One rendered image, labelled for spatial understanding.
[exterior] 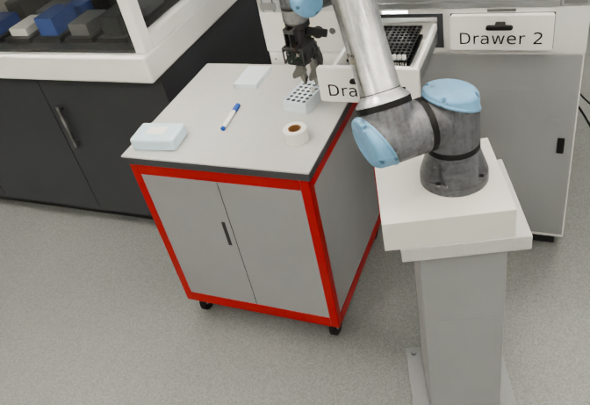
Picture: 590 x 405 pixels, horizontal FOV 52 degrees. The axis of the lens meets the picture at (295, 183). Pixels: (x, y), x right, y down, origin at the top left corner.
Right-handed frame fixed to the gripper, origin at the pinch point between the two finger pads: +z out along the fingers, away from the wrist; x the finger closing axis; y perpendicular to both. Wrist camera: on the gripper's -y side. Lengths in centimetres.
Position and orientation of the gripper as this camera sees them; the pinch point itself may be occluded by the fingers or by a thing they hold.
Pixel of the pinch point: (312, 79)
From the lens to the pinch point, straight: 187.9
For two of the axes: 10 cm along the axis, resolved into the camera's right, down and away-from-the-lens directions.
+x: 8.4, 2.0, -5.1
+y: -5.1, 6.0, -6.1
